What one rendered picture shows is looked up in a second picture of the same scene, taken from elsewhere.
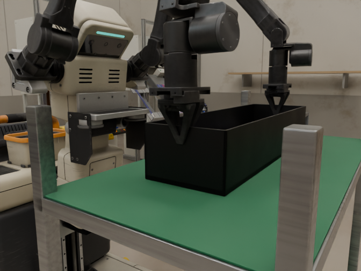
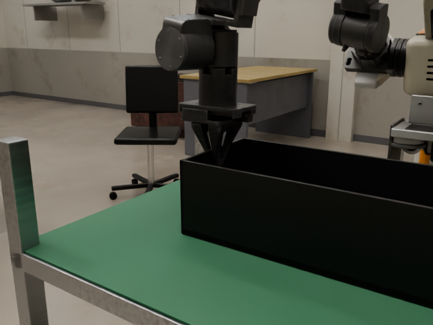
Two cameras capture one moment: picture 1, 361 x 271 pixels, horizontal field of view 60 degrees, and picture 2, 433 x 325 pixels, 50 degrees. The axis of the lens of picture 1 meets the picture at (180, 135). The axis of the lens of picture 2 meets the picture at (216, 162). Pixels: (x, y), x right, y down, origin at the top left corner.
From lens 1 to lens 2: 0.90 m
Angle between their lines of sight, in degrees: 88
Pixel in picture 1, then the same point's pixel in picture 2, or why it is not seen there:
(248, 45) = not seen: outside the picture
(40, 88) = (366, 82)
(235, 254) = (64, 229)
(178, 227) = (118, 213)
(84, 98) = (419, 103)
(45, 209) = not seen: hidden behind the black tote
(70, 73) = (412, 66)
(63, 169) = not seen: hidden behind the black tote
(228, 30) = (166, 48)
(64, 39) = (356, 26)
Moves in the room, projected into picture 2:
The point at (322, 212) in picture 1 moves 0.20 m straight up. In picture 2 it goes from (120, 282) to (110, 114)
